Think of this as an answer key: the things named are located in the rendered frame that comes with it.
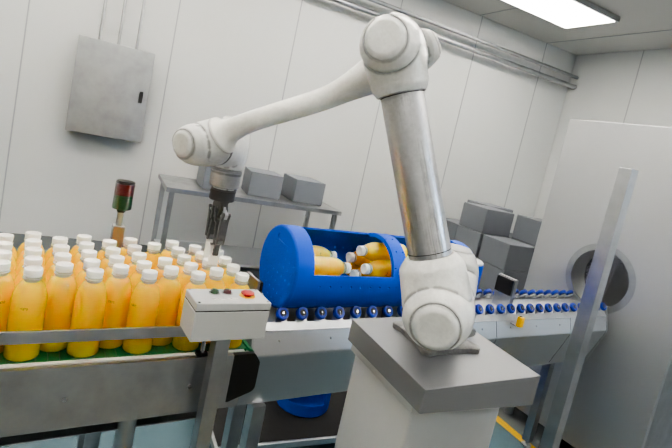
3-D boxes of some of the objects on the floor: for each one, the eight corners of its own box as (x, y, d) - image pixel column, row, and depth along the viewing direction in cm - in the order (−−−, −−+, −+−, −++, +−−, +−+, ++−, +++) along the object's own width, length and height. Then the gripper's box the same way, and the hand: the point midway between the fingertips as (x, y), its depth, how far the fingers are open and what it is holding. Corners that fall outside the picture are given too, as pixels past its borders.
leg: (532, 447, 290) (560, 350, 283) (527, 449, 287) (554, 351, 280) (524, 441, 295) (551, 345, 288) (518, 443, 292) (545, 346, 284)
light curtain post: (537, 522, 227) (639, 170, 208) (529, 525, 224) (632, 168, 204) (526, 512, 232) (625, 168, 213) (518, 515, 229) (618, 166, 209)
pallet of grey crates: (543, 336, 508) (573, 227, 494) (487, 335, 472) (517, 218, 458) (467, 293, 614) (491, 203, 601) (417, 290, 578) (440, 194, 565)
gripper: (245, 194, 138) (230, 273, 141) (226, 183, 152) (212, 255, 155) (220, 191, 134) (205, 272, 137) (203, 180, 148) (189, 254, 150)
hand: (211, 253), depth 145 cm, fingers closed on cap, 4 cm apart
